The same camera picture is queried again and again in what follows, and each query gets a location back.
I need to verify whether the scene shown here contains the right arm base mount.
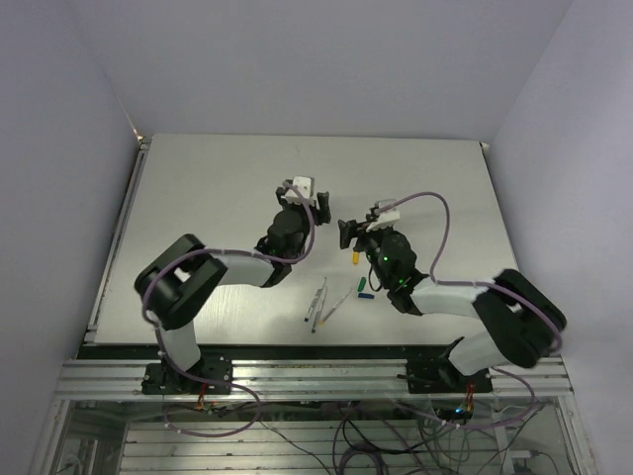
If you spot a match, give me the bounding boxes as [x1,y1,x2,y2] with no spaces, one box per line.
[397,336,493,394]

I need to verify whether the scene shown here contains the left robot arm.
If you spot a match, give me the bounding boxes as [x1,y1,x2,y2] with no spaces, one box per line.
[135,176,331,393]

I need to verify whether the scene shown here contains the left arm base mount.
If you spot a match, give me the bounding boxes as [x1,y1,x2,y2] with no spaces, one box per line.
[141,360,232,396]

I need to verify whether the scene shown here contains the loose cables under table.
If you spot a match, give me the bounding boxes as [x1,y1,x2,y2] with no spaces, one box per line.
[162,390,540,475]

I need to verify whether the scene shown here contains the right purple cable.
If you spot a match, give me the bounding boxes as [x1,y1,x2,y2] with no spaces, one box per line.
[370,191,565,355]

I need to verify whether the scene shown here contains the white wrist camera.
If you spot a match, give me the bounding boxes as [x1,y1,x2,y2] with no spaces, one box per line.
[366,199,401,232]
[282,176,316,206]

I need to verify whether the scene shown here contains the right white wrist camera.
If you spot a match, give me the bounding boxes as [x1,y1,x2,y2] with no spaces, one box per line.
[366,199,401,232]

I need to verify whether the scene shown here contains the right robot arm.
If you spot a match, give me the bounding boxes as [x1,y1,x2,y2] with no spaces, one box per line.
[338,220,567,392]

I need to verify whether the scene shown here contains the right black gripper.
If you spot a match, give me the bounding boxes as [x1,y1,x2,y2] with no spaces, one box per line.
[338,213,392,287]

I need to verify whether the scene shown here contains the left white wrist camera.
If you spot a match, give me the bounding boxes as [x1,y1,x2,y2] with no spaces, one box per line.
[282,176,316,206]

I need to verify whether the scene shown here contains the green pen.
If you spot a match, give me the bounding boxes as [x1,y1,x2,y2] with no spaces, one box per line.
[311,286,327,333]

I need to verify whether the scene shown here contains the aluminium frame rails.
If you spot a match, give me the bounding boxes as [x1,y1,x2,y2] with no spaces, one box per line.
[32,356,595,474]

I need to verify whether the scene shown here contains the purple cable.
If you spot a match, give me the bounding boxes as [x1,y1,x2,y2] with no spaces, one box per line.
[141,181,318,402]
[370,191,565,355]

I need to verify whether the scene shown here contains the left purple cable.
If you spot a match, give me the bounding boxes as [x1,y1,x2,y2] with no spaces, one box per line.
[141,181,318,402]

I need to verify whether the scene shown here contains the blue pen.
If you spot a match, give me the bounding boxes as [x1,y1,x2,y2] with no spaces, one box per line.
[304,278,327,323]

